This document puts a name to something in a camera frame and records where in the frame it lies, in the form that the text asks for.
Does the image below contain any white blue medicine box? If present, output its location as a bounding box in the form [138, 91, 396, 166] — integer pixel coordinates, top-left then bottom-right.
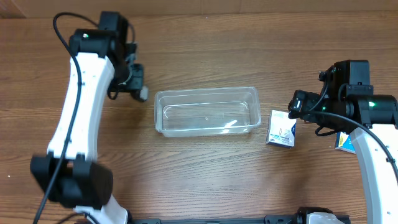
[266, 110, 297, 148]

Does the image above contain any blue yellow VapoDrops box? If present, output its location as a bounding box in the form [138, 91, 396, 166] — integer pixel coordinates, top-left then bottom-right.
[335, 132, 356, 154]

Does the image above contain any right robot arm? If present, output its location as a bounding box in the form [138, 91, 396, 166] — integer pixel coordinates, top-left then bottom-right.
[288, 60, 397, 223]

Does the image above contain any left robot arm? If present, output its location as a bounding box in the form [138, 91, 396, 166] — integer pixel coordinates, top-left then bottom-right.
[30, 11, 149, 223]

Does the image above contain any clear plastic container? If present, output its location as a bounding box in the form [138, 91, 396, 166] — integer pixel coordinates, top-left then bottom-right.
[154, 86, 261, 138]

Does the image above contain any right black cable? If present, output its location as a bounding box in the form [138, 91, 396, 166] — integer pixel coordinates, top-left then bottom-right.
[306, 110, 398, 184]

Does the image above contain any black cable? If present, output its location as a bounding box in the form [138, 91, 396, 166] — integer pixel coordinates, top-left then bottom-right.
[306, 110, 398, 184]
[32, 12, 100, 224]

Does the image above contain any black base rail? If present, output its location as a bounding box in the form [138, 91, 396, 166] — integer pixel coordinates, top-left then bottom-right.
[127, 214, 352, 224]

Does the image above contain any left black cable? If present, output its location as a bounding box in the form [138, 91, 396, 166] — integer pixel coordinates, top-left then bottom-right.
[32, 12, 100, 224]

